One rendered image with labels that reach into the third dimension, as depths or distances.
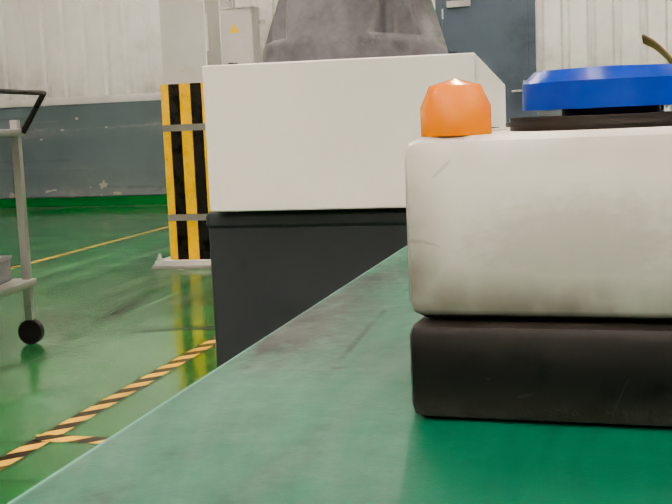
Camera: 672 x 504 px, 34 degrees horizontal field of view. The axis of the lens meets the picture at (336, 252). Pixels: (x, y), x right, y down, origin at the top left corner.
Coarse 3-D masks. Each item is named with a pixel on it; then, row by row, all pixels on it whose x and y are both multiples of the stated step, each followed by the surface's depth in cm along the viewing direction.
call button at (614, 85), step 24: (552, 72) 24; (576, 72) 24; (600, 72) 23; (624, 72) 23; (648, 72) 23; (528, 96) 25; (552, 96) 24; (576, 96) 23; (600, 96) 23; (624, 96) 23; (648, 96) 23
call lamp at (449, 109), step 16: (448, 80) 23; (464, 80) 23; (432, 96) 23; (448, 96) 23; (464, 96) 22; (480, 96) 23; (432, 112) 23; (448, 112) 22; (464, 112) 22; (480, 112) 23; (432, 128) 23; (448, 128) 22; (464, 128) 22; (480, 128) 23
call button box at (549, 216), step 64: (512, 128) 25; (576, 128) 23; (640, 128) 22; (448, 192) 22; (512, 192) 22; (576, 192) 22; (640, 192) 21; (448, 256) 23; (512, 256) 22; (576, 256) 22; (640, 256) 21; (448, 320) 23; (512, 320) 23; (576, 320) 23; (640, 320) 22; (448, 384) 23; (512, 384) 23; (576, 384) 22; (640, 384) 22
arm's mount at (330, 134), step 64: (256, 64) 79; (320, 64) 78; (384, 64) 77; (448, 64) 76; (256, 128) 80; (320, 128) 79; (384, 128) 78; (256, 192) 80; (320, 192) 79; (384, 192) 78
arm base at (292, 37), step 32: (288, 0) 85; (320, 0) 83; (352, 0) 82; (384, 0) 83; (416, 0) 84; (288, 32) 84; (320, 32) 82; (352, 32) 82; (384, 32) 83; (416, 32) 84
